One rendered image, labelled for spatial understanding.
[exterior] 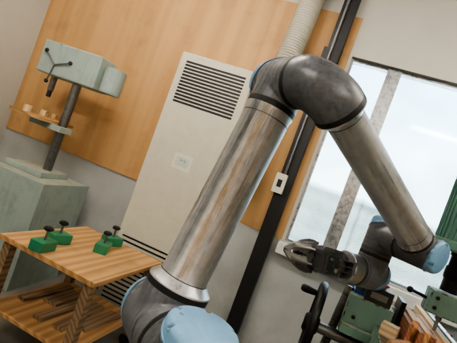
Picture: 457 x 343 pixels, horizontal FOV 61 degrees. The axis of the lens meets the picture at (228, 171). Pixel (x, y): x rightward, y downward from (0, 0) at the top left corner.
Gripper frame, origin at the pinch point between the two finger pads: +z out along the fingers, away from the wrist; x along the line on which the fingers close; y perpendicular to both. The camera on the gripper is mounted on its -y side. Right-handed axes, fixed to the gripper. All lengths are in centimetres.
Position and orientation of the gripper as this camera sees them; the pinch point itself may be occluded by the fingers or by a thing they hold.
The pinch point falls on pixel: (285, 248)
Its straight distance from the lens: 104.2
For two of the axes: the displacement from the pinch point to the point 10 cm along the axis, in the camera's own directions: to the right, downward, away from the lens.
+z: -8.1, -3.2, -5.0
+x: -2.8, 9.5, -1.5
